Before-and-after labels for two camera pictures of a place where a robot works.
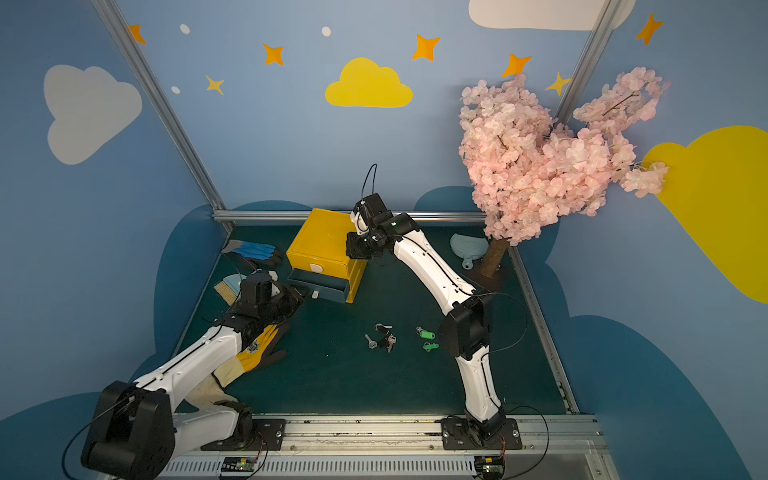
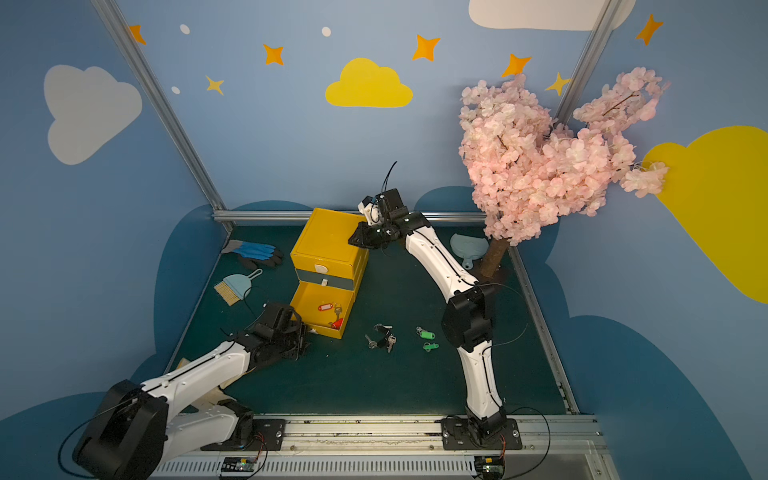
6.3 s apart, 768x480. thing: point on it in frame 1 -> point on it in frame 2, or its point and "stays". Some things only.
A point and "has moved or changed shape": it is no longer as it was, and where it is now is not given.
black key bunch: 388,340 stays
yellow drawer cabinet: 320,245 has moved or changed shape
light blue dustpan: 468,248 stays
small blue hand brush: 230,286 stays
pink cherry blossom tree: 526,172 stays
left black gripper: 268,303 -> 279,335
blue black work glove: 258,255 stays
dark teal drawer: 321,285 has moved or changed shape
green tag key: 423,333 stays
